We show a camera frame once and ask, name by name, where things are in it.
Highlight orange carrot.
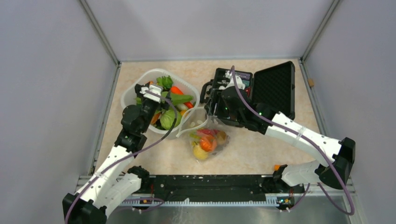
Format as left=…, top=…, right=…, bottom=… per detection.
left=170, top=86, right=193, bottom=109

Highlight red chili pepper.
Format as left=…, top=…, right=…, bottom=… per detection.
left=196, top=129, right=220, bottom=137

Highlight white plastic basket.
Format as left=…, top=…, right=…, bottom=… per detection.
left=120, top=68, right=200, bottom=140

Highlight clear zip top bag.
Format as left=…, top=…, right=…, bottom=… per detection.
left=176, top=107, right=230, bottom=161

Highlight small orange fruit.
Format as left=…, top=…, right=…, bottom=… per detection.
left=200, top=135, right=217, bottom=152

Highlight yellow lemon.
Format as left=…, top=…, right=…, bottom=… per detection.
left=193, top=145, right=209, bottom=161

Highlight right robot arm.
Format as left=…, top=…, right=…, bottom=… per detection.
left=200, top=86, right=355, bottom=192

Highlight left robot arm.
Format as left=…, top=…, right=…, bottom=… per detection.
left=62, top=83, right=173, bottom=224

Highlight green cabbage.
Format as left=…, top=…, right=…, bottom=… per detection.
left=160, top=109, right=182, bottom=130

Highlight black carrying case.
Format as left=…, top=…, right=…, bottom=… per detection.
left=199, top=61, right=295, bottom=120

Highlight green lettuce leaf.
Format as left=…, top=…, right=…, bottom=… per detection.
left=156, top=76, right=193, bottom=105

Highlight poker chips in case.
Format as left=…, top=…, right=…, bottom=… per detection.
left=236, top=71, right=253, bottom=91

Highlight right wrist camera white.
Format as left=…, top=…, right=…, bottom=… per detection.
left=222, top=70, right=239, bottom=90

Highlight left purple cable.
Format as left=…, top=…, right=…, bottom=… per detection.
left=64, top=90, right=178, bottom=224

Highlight purple cable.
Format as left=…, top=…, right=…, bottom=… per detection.
left=230, top=65, right=356, bottom=217
left=64, top=90, right=178, bottom=224

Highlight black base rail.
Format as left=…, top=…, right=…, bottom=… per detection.
left=132, top=175, right=305, bottom=203

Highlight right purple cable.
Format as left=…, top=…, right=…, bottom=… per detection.
left=230, top=65, right=356, bottom=217

